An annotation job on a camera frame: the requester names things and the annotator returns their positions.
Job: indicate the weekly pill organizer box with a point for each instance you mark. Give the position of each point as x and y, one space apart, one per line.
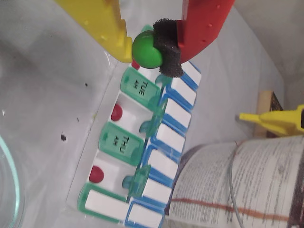
166 137

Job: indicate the glass bowl with teal rim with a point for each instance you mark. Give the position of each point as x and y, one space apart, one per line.
16 185

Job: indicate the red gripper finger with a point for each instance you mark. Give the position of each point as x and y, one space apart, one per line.
202 28

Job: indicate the green ball pill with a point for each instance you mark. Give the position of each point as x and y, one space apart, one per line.
146 51

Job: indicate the spare gripper yellow finger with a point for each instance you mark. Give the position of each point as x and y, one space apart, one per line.
278 122

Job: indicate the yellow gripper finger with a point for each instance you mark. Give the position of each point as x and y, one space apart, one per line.
104 26

